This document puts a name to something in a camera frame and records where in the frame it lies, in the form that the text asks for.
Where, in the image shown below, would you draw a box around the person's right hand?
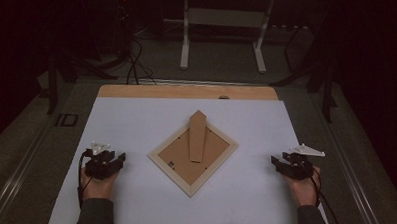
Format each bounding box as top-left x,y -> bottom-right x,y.
282,165 -> 324,209

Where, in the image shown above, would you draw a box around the wooden photo frame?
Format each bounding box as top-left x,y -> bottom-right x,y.
145,108 -> 241,200

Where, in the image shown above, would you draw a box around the white metal desk frame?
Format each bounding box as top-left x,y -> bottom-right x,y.
177,0 -> 279,78

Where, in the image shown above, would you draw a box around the black floor cables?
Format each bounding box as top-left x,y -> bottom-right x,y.
125,35 -> 158,86

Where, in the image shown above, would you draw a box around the person's left hand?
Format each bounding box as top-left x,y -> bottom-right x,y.
79,165 -> 122,203

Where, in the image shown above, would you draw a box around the black floor socket box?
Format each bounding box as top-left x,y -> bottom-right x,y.
53,112 -> 80,128

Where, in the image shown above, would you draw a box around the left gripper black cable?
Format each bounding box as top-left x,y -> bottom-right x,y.
75,149 -> 98,209

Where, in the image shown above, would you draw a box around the metal floor rail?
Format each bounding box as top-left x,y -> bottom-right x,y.
0,121 -> 56,224
321,117 -> 383,224

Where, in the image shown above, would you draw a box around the black metal stand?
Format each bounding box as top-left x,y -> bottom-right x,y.
267,16 -> 340,126

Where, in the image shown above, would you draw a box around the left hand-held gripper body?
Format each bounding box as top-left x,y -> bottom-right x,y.
82,140 -> 119,181

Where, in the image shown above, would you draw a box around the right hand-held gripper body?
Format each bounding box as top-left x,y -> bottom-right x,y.
281,143 -> 327,182

